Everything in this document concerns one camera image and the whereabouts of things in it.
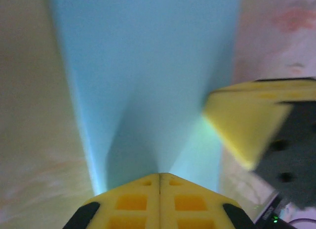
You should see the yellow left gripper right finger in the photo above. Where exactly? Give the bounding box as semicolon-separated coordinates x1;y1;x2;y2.
159;172;256;229

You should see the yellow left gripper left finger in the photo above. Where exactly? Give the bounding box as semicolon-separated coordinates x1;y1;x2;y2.
63;173;161;229

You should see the teal cloth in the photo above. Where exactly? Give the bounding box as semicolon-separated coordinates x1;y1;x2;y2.
46;0;241;193

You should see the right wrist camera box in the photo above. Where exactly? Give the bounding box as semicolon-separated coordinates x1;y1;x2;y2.
255;193;293;229

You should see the thin black wire loop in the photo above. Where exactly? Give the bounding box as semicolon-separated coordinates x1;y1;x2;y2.
287;216;316;229

